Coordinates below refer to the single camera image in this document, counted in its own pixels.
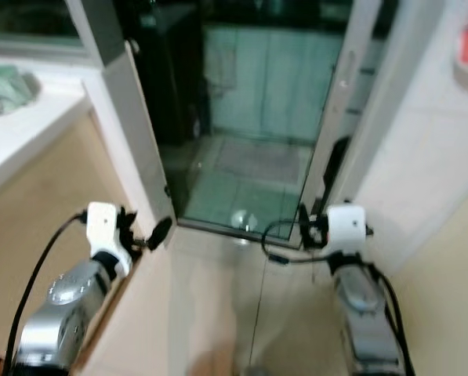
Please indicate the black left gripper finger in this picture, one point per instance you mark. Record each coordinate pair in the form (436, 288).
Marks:
(160, 233)

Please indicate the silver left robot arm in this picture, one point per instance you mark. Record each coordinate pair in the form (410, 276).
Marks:
(57, 313)

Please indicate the glass sliding door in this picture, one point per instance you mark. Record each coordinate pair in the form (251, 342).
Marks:
(257, 117)

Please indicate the white counter beige cabinet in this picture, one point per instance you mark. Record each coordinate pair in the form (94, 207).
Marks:
(22, 133)

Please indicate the dark window pane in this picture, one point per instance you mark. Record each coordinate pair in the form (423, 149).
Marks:
(30, 19)

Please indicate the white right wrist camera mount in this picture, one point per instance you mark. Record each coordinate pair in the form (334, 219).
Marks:
(346, 225)

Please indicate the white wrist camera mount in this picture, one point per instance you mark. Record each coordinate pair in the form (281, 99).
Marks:
(104, 227)
(346, 225)

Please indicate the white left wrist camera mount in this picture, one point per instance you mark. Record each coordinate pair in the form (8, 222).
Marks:
(104, 227)

